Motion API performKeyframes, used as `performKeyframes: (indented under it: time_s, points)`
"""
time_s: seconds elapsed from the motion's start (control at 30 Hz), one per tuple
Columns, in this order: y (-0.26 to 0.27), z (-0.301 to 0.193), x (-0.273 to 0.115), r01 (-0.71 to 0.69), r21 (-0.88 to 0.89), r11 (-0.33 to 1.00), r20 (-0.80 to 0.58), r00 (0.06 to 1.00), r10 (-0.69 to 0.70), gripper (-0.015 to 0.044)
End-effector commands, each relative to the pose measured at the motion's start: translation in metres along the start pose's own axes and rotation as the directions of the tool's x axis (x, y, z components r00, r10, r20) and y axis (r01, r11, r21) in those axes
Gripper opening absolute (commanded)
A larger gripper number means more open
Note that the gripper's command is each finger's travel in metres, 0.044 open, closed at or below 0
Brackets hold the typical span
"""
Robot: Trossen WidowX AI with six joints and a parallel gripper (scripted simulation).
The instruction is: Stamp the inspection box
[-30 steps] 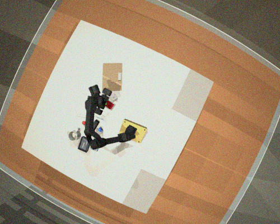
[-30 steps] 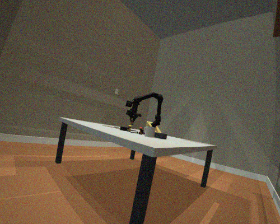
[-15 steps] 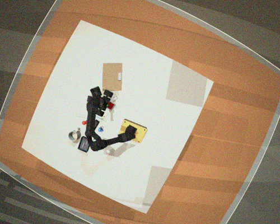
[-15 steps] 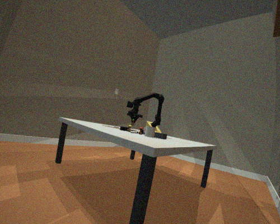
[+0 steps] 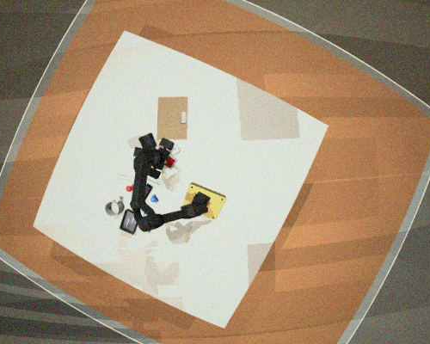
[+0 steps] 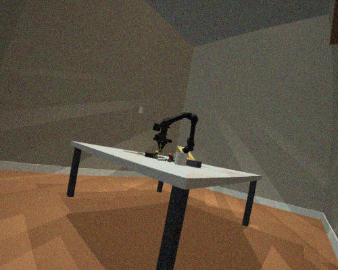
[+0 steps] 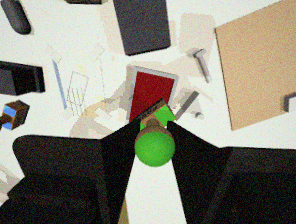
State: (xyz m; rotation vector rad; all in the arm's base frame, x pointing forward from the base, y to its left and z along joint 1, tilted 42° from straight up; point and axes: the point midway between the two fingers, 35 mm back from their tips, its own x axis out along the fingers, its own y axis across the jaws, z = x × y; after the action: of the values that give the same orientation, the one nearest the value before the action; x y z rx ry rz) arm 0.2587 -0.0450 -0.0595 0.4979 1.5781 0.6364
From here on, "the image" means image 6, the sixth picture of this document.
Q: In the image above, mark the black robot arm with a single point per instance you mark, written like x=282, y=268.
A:
x=168, y=121

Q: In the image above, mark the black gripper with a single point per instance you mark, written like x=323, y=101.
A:
x=165, y=141

